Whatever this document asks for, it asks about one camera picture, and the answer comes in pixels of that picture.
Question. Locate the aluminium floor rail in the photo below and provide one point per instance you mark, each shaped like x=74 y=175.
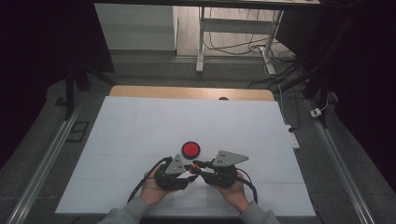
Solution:
x=43 y=168
x=342 y=168

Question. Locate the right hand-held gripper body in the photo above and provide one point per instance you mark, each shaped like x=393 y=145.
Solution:
x=224 y=174

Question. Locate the person's left hand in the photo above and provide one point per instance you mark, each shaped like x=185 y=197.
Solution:
x=152 y=193

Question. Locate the small white plug adapter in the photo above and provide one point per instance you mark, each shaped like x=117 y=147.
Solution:
x=315 y=113

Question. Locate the white desk frame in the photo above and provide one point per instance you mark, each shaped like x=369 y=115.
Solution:
x=236 y=26

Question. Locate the white paper sheet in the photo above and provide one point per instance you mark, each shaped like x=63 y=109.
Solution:
x=190 y=200

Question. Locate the person's right hand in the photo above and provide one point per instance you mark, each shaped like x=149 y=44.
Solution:
x=232 y=196

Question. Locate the black table grommet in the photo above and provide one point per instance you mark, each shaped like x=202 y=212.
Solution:
x=223 y=98

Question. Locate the white power strip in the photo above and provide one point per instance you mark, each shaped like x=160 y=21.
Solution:
x=293 y=138

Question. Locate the small orange stamp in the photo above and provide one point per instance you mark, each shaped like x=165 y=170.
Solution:
x=195 y=168

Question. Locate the large white table cover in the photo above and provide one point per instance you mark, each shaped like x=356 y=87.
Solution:
x=155 y=124

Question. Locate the round red ink pad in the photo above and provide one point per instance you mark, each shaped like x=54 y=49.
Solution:
x=190 y=150

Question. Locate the white cabinet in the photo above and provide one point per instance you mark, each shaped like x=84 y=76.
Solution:
x=137 y=28

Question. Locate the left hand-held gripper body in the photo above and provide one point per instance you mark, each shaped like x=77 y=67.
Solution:
x=169 y=180

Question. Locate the black metal stand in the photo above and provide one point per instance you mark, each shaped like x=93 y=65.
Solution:
x=317 y=77
x=70 y=93

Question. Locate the black floor socket frame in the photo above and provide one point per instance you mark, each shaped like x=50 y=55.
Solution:
x=77 y=132

